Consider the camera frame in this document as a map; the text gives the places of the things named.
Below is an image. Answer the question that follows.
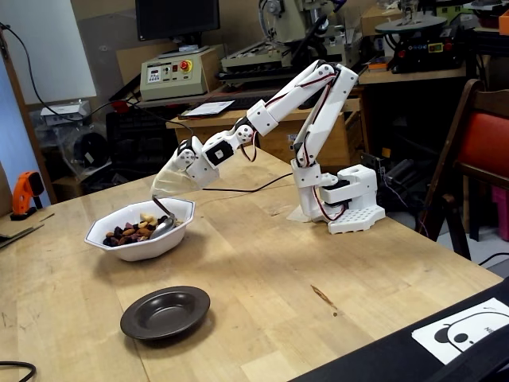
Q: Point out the white octagonal bowl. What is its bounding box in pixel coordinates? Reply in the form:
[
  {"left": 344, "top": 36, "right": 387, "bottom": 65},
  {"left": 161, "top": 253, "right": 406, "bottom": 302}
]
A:
[{"left": 84, "top": 200, "right": 196, "bottom": 263}]

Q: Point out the black plastic crate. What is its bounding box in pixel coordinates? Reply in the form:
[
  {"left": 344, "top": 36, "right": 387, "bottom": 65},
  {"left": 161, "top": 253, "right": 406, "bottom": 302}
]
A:
[{"left": 105, "top": 107, "right": 180, "bottom": 180}]

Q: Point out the white paper panda print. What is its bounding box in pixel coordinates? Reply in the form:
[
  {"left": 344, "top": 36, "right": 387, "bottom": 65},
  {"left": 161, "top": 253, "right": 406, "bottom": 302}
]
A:
[{"left": 411, "top": 297, "right": 509, "bottom": 365}]

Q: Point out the brown cardboard box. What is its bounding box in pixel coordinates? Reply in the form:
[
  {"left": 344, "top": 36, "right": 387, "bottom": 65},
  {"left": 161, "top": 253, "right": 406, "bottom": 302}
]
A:
[{"left": 359, "top": 3, "right": 402, "bottom": 37}]

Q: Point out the dark brown plate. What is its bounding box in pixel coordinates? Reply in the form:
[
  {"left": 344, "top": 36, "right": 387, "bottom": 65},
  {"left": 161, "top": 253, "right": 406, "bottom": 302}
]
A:
[{"left": 119, "top": 285, "right": 212, "bottom": 341}]

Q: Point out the clear plastic bag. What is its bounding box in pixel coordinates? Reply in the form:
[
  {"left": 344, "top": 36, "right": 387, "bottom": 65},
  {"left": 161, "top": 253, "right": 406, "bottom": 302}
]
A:
[{"left": 59, "top": 119, "right": 111, "bottom": 173}]

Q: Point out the white printed paper sheet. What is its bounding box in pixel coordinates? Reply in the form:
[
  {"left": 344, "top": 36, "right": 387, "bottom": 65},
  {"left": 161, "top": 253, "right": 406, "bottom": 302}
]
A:
[{"left": 183, "top": 99, "right": 236, "bottom": 119}]

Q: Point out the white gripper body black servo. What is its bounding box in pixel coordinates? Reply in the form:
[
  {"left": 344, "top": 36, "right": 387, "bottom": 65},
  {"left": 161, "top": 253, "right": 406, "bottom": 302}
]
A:
[{"left": 177, "top": 135, "right": 221, "bottom": 189}]

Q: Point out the upright cardboard sheet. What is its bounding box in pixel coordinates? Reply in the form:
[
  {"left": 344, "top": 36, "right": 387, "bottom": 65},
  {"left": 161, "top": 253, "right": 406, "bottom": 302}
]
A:
[{"left": 115, "top": 41, "right": 168, "bottom": 87}]

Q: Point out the bent metal spoon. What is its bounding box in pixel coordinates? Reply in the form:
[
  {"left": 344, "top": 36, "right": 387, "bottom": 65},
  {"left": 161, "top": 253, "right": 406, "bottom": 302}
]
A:
[{"left": 150, "top": 197, "right": 177, "bottom": 241}]

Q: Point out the orange handheld tool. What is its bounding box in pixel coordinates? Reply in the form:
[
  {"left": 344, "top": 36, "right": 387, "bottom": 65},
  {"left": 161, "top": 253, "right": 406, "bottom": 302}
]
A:
[{"left": 10, "top": 170, "right": 44, "bottom": 222}]

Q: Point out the wooden chair red cushion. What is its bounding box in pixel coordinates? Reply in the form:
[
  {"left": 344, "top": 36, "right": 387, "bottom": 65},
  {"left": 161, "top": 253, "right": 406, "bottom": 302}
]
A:
[{"left": 417, "top": 78, "right": 509, "bottom": 259}]

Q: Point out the taped white gripper finger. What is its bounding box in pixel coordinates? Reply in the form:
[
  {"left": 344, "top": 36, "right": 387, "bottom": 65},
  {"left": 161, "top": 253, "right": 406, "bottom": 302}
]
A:
[
  {"left": 150, "top": 147, "right": 198, "bottom": 197},
  {"left": 153, "top": 170, "right": 200, "bottom": 199}
]

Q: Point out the red servo cable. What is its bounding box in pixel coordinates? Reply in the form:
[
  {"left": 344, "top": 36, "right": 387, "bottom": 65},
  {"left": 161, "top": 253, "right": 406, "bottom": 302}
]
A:
[{"left": 239, "top": 133, "right": 259, "bottom": 163}]

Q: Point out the mixed nuts and dried fruit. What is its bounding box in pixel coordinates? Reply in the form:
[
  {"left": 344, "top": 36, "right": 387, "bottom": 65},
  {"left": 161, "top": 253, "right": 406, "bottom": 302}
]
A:
[{"left": 102, "top": 212, "right": 185, "bottom": 247}]

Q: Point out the small white cardboard box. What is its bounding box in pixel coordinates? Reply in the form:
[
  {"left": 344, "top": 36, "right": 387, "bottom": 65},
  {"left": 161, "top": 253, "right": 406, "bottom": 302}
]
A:
[{"left": 39, "top": 101, "right": 91, "bottom": 127}]

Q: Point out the black computer monitor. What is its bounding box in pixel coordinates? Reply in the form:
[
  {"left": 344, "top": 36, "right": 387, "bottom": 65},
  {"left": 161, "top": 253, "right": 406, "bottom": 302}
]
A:
[{"left": 134, "top": 0, "right": 221, "bottom": 43}]

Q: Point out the brown wooden post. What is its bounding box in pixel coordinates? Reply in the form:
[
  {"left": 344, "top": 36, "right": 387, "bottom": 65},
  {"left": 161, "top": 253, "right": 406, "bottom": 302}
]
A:
[{"left": 0, "top": 27, "right": 56, "bottom": 204}]

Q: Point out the beige milling machine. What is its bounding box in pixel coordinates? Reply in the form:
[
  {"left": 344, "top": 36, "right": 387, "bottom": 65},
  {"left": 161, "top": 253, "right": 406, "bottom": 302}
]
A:
[{"left": 220, "top": 0, "right": 363, "bottom": 87}]

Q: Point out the beige control box red button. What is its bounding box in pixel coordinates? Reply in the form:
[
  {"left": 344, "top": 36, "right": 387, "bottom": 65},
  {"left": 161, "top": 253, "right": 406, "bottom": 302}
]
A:
[{"left": 139, "top": 44, "right": 224, "bottom": 103}]

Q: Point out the black scroll saw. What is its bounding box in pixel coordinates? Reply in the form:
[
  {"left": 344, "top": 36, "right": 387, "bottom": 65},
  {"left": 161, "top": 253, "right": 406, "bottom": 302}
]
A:
[{"left": 375, "top": 14, "right": 467, "bottom": 76}]

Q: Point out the black fabric cover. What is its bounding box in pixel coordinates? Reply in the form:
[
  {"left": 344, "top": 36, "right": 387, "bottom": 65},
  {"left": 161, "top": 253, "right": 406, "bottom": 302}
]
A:
[{"left": 292, "top": 278, "right": 509, "bottom": 382}]

